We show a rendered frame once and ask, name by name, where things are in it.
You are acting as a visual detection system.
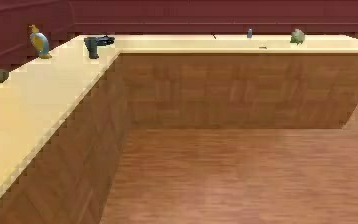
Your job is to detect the pale green lettuce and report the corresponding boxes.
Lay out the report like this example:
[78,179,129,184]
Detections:
[289,28,306,45]

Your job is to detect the blue and yellow vase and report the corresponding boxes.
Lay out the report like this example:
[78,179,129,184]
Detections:
[28,24,53,60]

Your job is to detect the wooden cream-topped kitchen counter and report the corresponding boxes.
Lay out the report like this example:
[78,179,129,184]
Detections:
[0,34,358,224]

